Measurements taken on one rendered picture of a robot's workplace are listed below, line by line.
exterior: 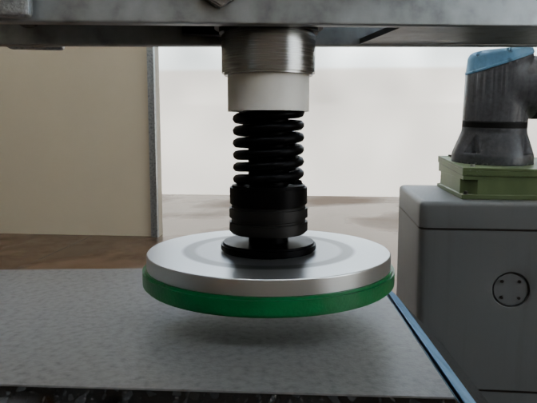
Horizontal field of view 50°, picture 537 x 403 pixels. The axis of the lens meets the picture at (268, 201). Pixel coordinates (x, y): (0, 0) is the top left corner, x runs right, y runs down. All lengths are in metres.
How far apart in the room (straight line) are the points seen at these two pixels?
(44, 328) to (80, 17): 0.25
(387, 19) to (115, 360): 0.33
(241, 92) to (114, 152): 5.19
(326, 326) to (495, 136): 1.02
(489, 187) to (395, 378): 1.01
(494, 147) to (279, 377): 1.11
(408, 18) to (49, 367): 0.37
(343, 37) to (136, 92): 5.04
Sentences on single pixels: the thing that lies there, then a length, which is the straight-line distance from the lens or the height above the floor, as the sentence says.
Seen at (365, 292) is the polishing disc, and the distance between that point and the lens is 0.44.
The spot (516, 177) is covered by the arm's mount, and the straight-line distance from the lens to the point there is 1.39.
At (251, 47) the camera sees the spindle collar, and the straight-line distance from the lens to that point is 0.47.
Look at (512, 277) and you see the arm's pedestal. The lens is 1.38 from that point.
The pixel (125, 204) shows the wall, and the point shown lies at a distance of 5.66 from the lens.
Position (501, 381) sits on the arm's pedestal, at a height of 0.45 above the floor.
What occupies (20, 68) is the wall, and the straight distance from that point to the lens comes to 6.05.
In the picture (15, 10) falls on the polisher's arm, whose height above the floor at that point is 1.08.
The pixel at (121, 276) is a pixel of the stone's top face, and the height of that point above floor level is 0.84.
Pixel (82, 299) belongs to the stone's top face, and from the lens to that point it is 0.59.
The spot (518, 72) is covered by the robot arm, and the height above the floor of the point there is 1.13.
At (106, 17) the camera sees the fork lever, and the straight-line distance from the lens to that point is 0.44.
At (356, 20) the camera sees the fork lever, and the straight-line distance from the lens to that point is 0.47.
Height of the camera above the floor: 1.00
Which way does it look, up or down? 7 degrees down
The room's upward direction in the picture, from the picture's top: straight up
